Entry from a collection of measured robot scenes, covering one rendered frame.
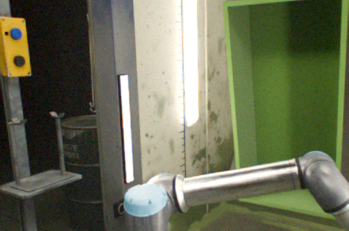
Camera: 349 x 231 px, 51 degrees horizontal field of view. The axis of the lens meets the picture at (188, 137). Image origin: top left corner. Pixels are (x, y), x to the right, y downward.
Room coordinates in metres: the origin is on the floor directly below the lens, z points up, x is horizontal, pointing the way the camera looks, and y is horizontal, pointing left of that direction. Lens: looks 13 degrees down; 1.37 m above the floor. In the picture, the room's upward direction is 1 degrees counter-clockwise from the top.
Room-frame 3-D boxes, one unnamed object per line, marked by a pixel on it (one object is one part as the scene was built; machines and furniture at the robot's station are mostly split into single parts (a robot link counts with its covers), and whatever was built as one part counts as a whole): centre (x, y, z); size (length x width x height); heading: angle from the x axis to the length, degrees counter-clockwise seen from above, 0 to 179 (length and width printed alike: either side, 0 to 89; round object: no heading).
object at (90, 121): (2.89, 0.73, 0.86); 0.54 x 0.54 x 0.01
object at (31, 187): (1.69, 0.70, 0.95); 0.26 x 0.15 x 0.32; 147
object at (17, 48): (1.74, 0.79, 1.42); 0.12 x 0.06 x 0.26; 147
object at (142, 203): (1.22, 0.15, 0.83); 0.17 x 0.15 x 0.18; 168
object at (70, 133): (2.89, 0.73, 0.44); 0.59 x 0.58 x 0.89; 38
